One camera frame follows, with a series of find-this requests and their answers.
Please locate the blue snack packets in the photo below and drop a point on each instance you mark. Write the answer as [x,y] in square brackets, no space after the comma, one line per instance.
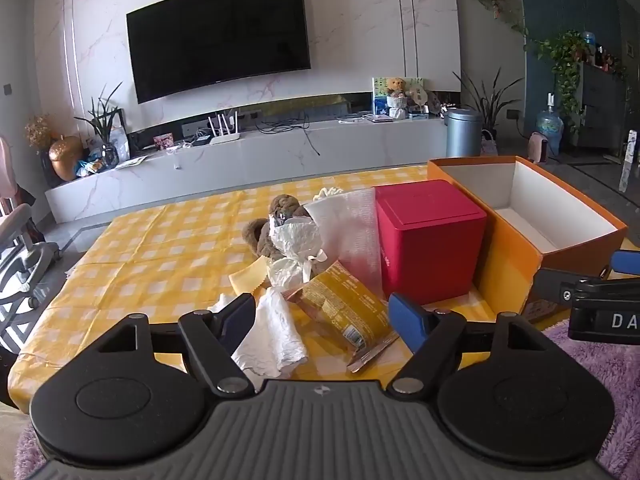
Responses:
[90,167]

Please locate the small pink stool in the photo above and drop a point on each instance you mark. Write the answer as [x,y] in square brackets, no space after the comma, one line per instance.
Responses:
[539,147]

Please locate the green printed card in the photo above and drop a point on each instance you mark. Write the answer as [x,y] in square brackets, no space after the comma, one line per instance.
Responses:
[415,91]

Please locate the trailing vine plant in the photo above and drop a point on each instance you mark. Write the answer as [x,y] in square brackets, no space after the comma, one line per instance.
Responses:
[565,65]

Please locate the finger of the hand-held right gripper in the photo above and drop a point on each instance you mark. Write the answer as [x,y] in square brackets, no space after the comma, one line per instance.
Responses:
[626,263]
[552,285]

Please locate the dried flower bunch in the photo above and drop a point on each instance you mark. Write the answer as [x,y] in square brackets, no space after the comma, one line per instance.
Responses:
[39,132]

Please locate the orange cardboard box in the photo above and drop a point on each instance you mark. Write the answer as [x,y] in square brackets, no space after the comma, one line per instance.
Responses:
[510,265]

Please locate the yellow snack packet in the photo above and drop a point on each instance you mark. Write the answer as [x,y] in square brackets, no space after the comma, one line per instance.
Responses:
[345,305]

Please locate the small teddy bear bouquet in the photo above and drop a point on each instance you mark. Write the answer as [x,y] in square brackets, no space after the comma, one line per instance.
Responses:
[396,97]

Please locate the black wall television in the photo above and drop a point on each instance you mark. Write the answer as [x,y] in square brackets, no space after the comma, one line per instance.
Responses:
[220,35]

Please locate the tall white carton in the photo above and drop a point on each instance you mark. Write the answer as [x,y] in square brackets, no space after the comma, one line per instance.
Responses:
[628,160]

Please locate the yellow checkered tablecloth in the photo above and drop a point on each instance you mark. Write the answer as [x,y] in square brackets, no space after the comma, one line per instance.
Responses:
[160,255]

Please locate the golden round vase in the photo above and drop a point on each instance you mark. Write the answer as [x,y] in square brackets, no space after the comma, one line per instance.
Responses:
[65,157]

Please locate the clear bubble wrap sheet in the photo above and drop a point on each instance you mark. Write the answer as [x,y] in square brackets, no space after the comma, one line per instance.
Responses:
[350,240]

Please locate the long-leaf potted plant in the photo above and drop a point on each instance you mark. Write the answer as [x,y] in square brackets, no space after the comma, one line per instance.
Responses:
[487,102]

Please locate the white paper sheets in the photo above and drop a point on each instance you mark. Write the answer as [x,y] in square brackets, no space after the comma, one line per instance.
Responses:
[129,161]

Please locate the white router with antennas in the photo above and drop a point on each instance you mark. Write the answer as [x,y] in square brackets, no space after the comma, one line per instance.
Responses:
[222,136]

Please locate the small pink photo card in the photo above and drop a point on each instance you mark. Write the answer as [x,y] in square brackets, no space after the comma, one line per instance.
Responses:
[163,141]

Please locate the red square box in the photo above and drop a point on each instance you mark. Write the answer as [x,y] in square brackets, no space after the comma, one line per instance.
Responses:
[425,245]

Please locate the purple fluffy rug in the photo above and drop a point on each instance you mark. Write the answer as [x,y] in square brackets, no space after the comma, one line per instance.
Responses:
[590,370]

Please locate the small white bag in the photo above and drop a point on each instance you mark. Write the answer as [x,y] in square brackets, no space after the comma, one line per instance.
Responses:
[488,145]

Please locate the grey metal trash can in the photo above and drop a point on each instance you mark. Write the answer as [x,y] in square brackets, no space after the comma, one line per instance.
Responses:
[462,135]

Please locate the hanging vine on wall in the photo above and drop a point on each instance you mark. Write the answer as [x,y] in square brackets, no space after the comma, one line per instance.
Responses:
[492,2]

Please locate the green plant in glass vase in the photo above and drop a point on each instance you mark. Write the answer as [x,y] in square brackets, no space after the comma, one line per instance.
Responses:
[102,125]

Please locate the brown teddy bear white wrap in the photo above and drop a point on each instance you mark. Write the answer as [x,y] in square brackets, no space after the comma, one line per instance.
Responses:
[287,232]

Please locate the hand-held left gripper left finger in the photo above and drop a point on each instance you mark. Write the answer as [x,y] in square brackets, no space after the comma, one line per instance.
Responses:
[240,319]

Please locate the white marble television cabinet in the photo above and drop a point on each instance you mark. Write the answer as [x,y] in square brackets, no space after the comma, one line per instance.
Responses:
[250,170]

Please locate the dark tall cabinet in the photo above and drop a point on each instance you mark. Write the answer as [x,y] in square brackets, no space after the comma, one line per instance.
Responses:
[602,105]

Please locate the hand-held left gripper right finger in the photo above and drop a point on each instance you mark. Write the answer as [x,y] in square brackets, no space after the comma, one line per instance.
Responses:
[406,319]

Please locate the blue water jug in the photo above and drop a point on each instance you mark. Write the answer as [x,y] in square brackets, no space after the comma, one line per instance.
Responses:
[549,127]

